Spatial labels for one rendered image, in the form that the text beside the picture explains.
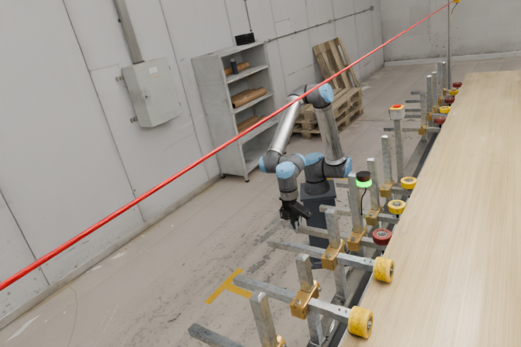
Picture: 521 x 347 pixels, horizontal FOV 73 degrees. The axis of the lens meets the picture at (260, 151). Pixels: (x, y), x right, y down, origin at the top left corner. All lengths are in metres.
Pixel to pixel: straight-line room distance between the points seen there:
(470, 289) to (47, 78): 3.18
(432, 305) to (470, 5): 8.35
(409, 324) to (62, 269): 3.03
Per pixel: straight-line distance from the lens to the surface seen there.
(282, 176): 1.65
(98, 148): 3.63
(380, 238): 1.62
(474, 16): 9.35
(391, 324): 1.31
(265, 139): 5.12
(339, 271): 1.55
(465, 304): 1.39
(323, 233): 1.76
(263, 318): 1.08
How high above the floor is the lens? 1.87
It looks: 21 degrees down
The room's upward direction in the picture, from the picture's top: 12 degrees counter-clockwise
